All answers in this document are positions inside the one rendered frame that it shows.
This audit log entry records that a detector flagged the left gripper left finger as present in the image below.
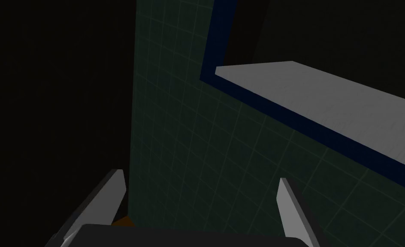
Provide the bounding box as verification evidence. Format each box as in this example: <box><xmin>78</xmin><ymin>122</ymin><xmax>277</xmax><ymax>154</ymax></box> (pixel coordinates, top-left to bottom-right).
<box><xmin>46</xmin><ymin>169</ymin><xmax>127</xmax><ymax>247</ymax></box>

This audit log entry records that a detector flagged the pale grey door leaf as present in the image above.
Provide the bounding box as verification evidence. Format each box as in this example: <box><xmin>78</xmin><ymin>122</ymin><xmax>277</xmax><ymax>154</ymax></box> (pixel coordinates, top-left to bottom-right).
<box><xmin>215</xmin><ymin>60</ymin><xmax>405</xmax><ymax>173</ymax></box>

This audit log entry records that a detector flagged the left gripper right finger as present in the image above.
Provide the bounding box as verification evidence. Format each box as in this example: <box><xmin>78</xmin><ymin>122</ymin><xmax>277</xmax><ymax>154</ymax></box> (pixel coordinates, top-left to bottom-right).
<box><xmin>276</xmin><ymin>177</ymin><xmax>331</xmax><ymax>247</ymax></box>

